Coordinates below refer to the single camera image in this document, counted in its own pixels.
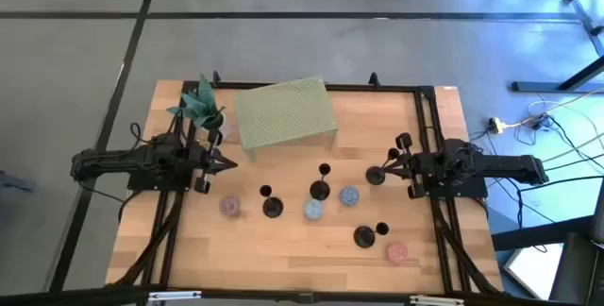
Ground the black aluminium table frame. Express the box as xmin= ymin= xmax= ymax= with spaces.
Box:
xmin=106 ymin=78 xmax=504 ymax=298

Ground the white round plant pot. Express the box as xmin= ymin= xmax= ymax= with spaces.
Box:
xmin=202 ymin=111 xmax=232 ymax=143

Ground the white flat board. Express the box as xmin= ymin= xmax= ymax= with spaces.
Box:
xmin=502 ymin=243 xmax=565 ymax=300

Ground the green perforated metal shelf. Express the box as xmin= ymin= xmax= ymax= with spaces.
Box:
xmin=233 ymin=76 xmax=340 ymax=162

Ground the black metal candlestick holder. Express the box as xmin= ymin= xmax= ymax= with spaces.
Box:
xmin=259 ymin=183 xmax=285 ymax=219
xmin=365 ymin=146 xmax=401 ymax=187
xmin=309 ymin=162 xmax=332 ymax=202
xmin=352 ymin=221 xmax=391 ymax=249

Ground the pink red patterned round tin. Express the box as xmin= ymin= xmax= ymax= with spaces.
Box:
xmin=386 ymin=241 xmax=410 ymax=265

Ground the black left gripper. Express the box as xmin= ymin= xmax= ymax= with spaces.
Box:
xmin=191 ymin=129 xmax=239 ymax=195

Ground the maroon patterned round tin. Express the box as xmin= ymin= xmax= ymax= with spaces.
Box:
xmin=218 ymin=195 xmax=242 ymax=218

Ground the black floor beam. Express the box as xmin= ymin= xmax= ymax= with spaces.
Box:
xmin=490 ymin=214 xmax=596 ymax=251

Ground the silver metal bracket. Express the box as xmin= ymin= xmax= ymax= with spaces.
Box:
xmin=148 ymin=290 xmax=203 ymax=303
xmin=409 ymin=295 xmax=466 ymax=306

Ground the black aluminium crossbeam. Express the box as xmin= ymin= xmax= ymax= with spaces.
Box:
xmin=0 ymin=286 xmax=604 ymax=306

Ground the green artificial snake plant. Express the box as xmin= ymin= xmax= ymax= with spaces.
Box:
xmin=165 ymin=73 xmax=227 ymax=130

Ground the black table leg base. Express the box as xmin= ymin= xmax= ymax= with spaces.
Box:
xmin=512 ymin=55 xmax=604 ymax=94

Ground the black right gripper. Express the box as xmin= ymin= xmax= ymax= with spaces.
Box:
xmin=385 ymin=132 xmax=435 ymax=200

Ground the grey office chair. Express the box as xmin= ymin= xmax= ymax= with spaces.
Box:
xmin=549 ymin=187 xmax=604 ymax=306

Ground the pale teal patterned round tin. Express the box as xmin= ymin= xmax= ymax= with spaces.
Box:
xmin=303 ymin=198 xmax=326 ymax=222

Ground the blue patterned round tin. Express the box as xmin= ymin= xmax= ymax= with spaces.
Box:
xmin=338 ymin=184 xmax=361 ymax=208

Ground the black floor cable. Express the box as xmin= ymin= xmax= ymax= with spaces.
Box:
xmin=513 ymin=175 xmax=604 ymax=231

